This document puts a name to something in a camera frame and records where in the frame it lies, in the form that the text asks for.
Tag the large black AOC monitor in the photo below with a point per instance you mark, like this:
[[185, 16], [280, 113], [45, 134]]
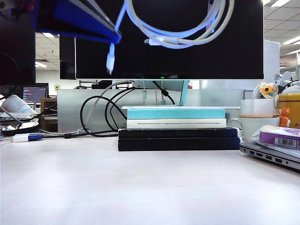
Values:
[[164, 63]]

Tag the black background shelf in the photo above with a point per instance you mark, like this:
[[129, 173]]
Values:
[[103, 84]]

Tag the wooden mug lid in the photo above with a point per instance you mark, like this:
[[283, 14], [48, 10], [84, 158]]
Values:
[[257, 115]]

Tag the grey desk partition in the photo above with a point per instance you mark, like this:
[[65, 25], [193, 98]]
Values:
[[68, 117]]

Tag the clear plastic document sleeve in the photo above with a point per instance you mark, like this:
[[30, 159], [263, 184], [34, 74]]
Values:
[[288, 151]]

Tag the beige wall switch plate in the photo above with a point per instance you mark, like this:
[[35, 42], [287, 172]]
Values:
[[57, 87]]

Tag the background monitor showing code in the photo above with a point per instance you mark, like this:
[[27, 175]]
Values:
[[35, 93]]

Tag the blue VGA plug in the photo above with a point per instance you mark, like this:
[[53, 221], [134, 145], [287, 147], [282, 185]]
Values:
[[35, 137]]

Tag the ceiling light panel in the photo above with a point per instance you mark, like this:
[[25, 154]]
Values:
[[40, 64], [50, 35], [293, 40], [279, 2]]

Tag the white mug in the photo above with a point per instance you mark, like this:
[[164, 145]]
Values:
[[253, 129]]

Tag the purple tissue pack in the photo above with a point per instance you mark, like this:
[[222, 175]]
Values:
[[269, 138]]

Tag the rolled white paper tube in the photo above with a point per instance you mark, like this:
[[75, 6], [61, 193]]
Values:
[[16, 105]]

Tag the white partition panel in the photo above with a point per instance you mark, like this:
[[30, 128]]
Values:
[[272, 61]]

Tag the yellow tin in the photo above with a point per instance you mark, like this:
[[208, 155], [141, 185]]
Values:
[[291, 103]]

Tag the printed magazine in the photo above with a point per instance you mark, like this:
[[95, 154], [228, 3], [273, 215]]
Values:
[[14, 117]]

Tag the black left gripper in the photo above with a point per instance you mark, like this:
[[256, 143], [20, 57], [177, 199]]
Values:
[[18, 7]]

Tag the teal book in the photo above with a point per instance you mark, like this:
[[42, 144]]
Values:
[[175, 114]]

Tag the light blue monitor stand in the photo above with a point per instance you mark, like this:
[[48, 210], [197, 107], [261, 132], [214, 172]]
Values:
[[185, 93]]

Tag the grey laptop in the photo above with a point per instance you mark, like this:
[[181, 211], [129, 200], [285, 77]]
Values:
[[269, 159]]

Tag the white square container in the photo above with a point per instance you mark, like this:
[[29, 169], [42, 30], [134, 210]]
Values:
[[257, 106]]

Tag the brown wooden cabinet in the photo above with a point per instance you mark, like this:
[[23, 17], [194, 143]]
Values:
[[44, 103]]

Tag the orange fox figurine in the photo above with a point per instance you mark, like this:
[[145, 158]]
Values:
[[284, 114]]

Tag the thin black box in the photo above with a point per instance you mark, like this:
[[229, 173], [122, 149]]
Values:
[[175, 133]]

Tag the black monitor with round base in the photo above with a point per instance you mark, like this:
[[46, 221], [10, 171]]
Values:
[[16, 58]]

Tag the crochet sunflower doll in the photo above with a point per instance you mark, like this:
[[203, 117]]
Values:
[[266, 90]]

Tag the white figurine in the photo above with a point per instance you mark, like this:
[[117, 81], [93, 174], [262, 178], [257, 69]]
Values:
[[284, 77]]

